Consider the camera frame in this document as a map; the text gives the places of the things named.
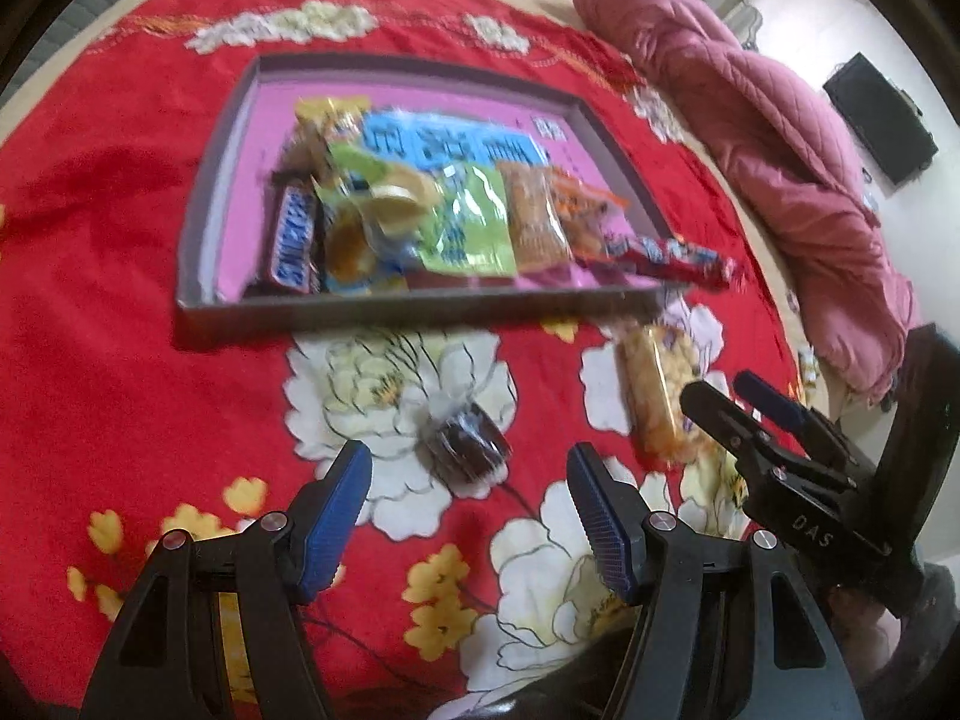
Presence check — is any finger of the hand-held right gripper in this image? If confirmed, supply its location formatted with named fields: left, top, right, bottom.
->
left=733, top=371, right=852, bottom=466
left=679, top=381, right=796, bottom=481

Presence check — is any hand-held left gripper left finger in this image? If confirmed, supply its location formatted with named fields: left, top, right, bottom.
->
left=79, top=439, right=374, bottom=720

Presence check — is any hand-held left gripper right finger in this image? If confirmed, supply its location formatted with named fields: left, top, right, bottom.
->
left=566, top=442, right=863, bottom=720

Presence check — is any clear rice cracker packet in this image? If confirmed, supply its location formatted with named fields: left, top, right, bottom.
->
left=615, top=322, right=713, bottom=466

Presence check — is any dark chocolate cake packet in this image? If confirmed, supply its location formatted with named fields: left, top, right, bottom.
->
left=420, top=401, right=515, bottom=485

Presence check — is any red snack packet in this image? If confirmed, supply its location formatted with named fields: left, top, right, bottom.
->
left=604, top=232, right=740, bottom=292

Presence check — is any purple shallow box tray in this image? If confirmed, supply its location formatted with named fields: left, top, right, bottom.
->
left=174, top=52, right=676, bottom=350

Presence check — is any orange snack packet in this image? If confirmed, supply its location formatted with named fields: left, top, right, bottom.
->
left=551, top=169, right=631, bottom=260

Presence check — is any clear brown pastry packet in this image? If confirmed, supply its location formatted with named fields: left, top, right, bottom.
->
left=495, top=161, right=575, bottom=275

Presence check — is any brown chocolate bar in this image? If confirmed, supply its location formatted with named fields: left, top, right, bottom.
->
left=244, top=180, right=323, bottom=297

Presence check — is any green packet with round cookies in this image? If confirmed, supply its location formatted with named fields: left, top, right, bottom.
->
left=311, top=146, right=443, bottom=293

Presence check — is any green snack packet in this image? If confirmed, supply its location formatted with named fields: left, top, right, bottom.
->
left=416, top=161, right=520, bottom=278

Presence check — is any yellow snack packet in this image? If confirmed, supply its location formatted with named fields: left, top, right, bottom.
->
left=292, top=94, right=372, bottom=147

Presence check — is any person's right hand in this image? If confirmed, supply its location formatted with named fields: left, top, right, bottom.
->
left=825, top=585, right=935, bottom=691

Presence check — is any pink quilted duvet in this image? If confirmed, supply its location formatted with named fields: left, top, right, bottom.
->
left=571, top=0, right=923, bottom=402

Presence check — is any black television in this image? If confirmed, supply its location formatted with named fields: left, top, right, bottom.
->
left=823, top=52, right=940, bottom=185

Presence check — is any red floral blanket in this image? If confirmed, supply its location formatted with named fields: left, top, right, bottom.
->
left=0, top=0, right=826, bottom=720

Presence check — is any pink book with blue label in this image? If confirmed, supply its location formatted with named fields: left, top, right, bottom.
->
left=214, top=75, right=653, bottom=305

